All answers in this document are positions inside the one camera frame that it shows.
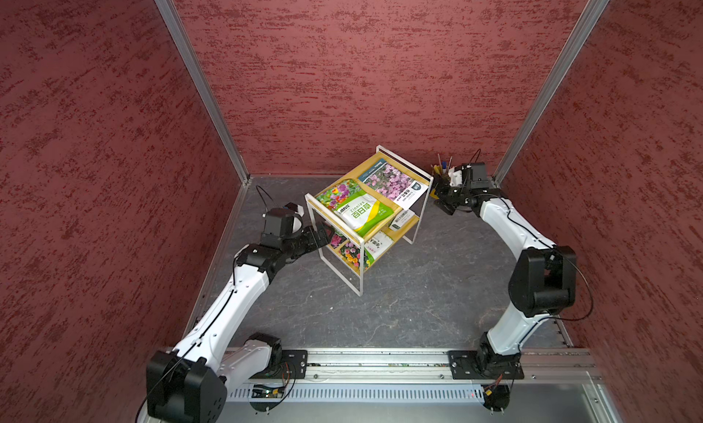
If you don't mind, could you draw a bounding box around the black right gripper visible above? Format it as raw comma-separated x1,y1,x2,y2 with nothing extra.
417,175,470,214

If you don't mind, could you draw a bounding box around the green white seed bag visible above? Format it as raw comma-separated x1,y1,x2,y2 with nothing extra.
317,179,394,236

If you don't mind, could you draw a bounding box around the white wooden two-tier shelf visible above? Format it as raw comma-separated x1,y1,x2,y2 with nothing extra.
305,146,434,296

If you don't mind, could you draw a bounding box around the pink flower seed bag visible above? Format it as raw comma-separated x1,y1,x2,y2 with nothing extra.
358,159,428,210

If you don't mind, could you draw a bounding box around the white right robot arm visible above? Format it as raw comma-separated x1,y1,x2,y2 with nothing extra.
432,164,585,385

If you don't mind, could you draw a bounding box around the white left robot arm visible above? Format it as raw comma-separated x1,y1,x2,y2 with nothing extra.
145,203,334,422

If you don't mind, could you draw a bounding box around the colourful flower seed bag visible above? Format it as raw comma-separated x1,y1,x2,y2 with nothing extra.
331,232,394,270

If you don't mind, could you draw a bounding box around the green lawn seed bag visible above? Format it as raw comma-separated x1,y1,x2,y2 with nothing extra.
389,209,416,231

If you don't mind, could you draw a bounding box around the yellow pen cup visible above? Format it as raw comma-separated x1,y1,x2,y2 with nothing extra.
430,156,456,200

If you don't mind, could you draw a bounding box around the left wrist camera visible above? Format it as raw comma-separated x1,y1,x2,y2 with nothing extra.
284,203,305,236

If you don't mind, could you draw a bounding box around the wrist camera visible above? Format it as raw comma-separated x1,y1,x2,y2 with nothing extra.
448,168,463,188
284,203,305,236

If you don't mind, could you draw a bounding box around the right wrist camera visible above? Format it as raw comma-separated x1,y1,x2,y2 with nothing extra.
448,168,463,188

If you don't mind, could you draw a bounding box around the right aluminium corner post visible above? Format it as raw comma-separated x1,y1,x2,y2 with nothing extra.
494,0,611,186

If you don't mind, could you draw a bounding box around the aluminium corner post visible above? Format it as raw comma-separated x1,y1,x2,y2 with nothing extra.
154,0,251,185
494,0,611,186

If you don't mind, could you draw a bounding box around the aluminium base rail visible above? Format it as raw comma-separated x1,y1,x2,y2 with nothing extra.
228,347,604,407

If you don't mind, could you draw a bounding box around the left aluminium corner post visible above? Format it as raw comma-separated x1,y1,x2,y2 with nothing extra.
154,0,251,185

